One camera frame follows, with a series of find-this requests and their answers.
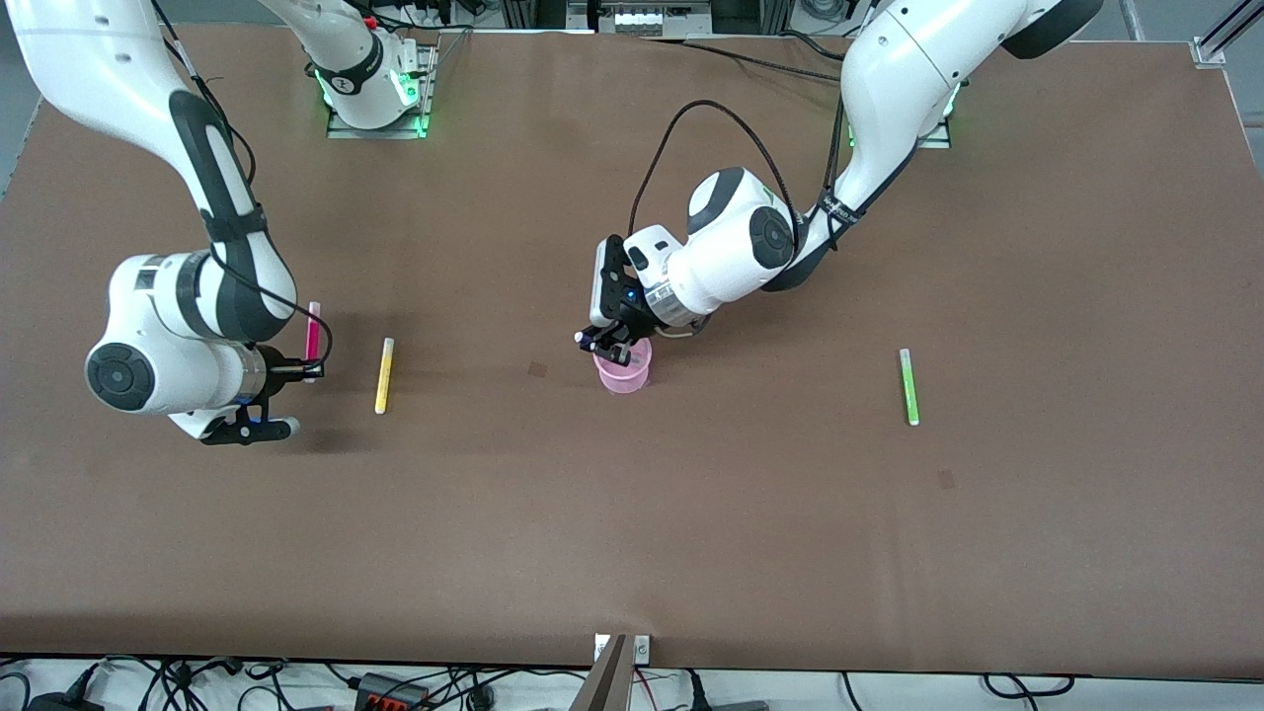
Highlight grey camera stand post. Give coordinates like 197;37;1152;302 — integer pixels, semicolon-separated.
568;634;633;711

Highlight black power strip red switches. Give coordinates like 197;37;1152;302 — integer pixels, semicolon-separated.
355;671;431;711

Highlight looped black floor cable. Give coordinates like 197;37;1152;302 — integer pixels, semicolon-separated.
983;673;1077;702

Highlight black cable on table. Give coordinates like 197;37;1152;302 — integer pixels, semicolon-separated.
642;36;845;85

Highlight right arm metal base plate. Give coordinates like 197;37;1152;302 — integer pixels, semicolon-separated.
326;39;437;139

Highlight pink plastic cup holder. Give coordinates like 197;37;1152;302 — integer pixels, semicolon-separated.
592;336;654;395

